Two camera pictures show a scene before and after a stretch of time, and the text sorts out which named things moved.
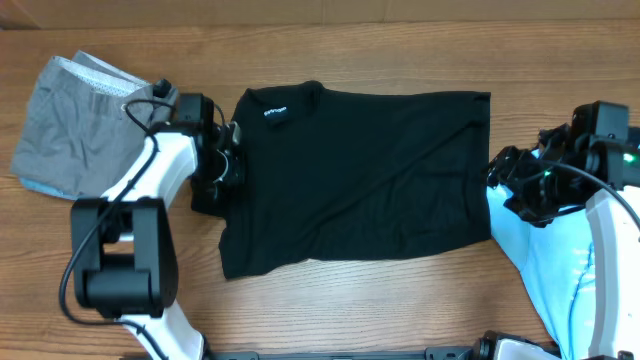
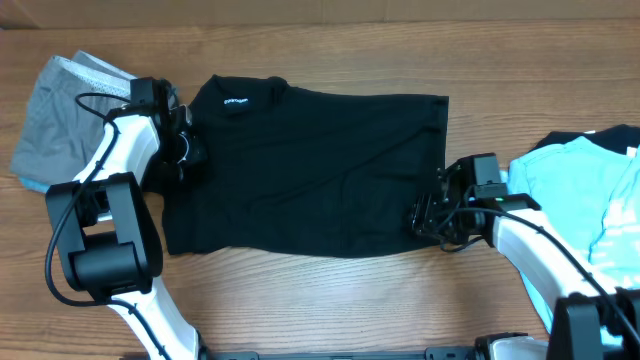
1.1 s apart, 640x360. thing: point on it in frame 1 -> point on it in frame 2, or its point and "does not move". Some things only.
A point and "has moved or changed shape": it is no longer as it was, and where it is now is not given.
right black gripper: x=506 y=170 -> x=427 y=211
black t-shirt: x=331 y=175 has moved or changed shape
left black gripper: x=237 y=175 -> x=199 y=153
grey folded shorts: x=85 y=126 does not move
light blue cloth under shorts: x=40 y=188 does not move
